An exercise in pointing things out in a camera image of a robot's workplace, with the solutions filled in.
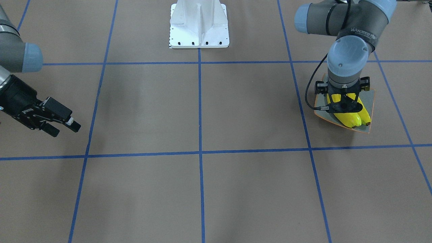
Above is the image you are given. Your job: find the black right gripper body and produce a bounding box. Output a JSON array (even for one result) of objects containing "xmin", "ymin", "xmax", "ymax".
[{"xmin": 0, "ymin": 75, "xmax": 45, "ymax": 130}]

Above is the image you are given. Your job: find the yellow banana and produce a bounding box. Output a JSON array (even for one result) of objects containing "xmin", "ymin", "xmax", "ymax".
[
  {"xmin": 357, "ymin": 97, "xmax": 371, "ymax": 126},
  {"xmin": 326, "ymin": 93, "xmax": 362, "ymax": 129}
]

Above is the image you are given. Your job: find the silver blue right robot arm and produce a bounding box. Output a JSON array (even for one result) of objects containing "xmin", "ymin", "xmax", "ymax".
[{"xmin": 0, "ymin": 8, "xmax": 81, "ymax": 137}]

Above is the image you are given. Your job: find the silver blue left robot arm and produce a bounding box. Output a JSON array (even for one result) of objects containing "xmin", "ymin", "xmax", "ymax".
[{"xmin": 294, "ymin": 0, "xmax": 397, "ymax": 89}]

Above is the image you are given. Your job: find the grey square plate orange rim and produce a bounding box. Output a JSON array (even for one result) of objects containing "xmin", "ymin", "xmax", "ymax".
[{"xmin": 314, "ymin": 74, "xmax": 375, "ymax": 134}]

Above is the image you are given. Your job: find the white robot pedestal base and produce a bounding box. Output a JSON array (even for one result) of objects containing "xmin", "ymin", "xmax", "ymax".
[{"xmin": 169, "ymin": 0, "xmax": 230, "ymax": 48}]

